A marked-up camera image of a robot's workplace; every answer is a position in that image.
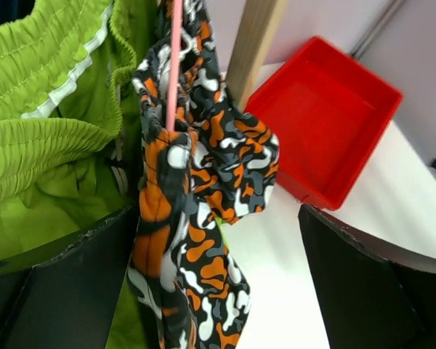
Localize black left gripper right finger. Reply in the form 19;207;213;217
299;204;436;348

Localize wooden clothes rack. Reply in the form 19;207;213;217
226;0;288;111

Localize orange camouflage shorts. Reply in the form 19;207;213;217
127;1;280;348

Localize lime green shorts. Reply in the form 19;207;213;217
0;0;158;348

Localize pink wire hanger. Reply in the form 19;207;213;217
166;1;183;132

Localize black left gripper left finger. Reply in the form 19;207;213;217
0;206;137;348

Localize red plastic tray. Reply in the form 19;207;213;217
246;36;403;211

